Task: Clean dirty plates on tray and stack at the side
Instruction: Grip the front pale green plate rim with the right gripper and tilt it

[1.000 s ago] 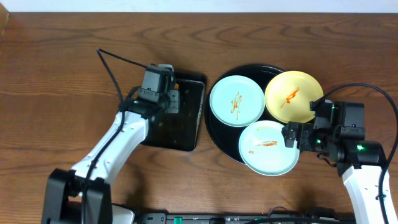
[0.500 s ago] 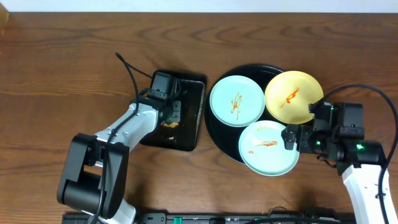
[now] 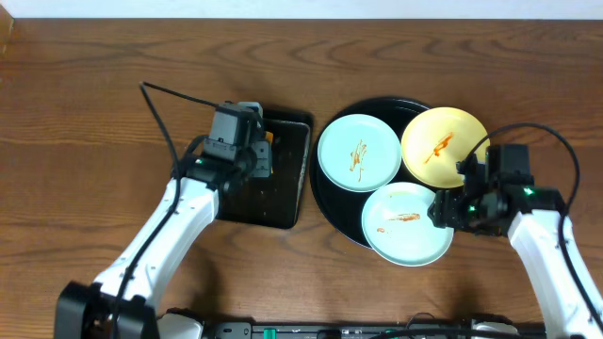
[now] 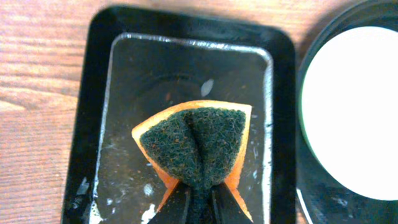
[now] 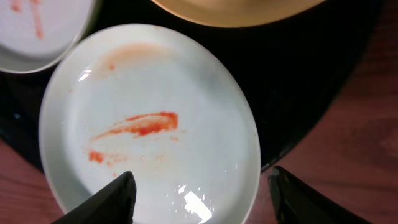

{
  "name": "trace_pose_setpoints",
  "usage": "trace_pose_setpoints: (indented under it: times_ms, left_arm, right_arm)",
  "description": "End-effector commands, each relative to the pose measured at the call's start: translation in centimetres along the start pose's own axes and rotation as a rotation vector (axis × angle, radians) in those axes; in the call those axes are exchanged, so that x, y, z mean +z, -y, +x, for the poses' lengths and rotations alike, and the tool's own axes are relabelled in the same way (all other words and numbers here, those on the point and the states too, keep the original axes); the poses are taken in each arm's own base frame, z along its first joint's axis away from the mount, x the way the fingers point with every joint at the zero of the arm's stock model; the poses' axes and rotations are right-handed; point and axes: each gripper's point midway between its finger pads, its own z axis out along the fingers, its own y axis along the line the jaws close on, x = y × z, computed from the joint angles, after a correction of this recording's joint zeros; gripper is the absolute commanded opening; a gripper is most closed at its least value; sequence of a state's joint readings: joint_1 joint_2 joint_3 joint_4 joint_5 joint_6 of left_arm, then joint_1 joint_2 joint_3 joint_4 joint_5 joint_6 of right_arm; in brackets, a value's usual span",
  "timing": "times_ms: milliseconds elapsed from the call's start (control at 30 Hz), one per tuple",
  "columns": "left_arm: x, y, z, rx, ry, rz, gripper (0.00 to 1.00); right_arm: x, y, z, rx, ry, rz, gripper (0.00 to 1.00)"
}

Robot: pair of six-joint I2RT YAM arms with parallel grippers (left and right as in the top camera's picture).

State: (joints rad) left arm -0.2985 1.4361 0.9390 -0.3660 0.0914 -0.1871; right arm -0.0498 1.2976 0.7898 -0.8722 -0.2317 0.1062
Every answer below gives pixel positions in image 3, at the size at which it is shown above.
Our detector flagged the yellow plate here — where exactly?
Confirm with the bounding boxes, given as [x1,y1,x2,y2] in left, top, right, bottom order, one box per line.
[400,107,490,188]

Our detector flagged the light green plate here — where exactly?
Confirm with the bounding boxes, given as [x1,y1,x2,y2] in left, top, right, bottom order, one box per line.
[318,114,401,192]
[361,182,454,267]

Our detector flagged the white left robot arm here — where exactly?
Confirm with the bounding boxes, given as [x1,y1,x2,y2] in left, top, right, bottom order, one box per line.
[54,137,272,338]

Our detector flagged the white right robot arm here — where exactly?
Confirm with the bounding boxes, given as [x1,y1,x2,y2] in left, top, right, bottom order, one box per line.
[428,164,602,338]

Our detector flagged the square black tray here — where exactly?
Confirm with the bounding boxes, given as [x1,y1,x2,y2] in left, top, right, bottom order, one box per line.
[217,105,313,229]

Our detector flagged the round black tray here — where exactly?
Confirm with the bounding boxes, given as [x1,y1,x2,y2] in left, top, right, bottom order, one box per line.
[309,96,431,250]

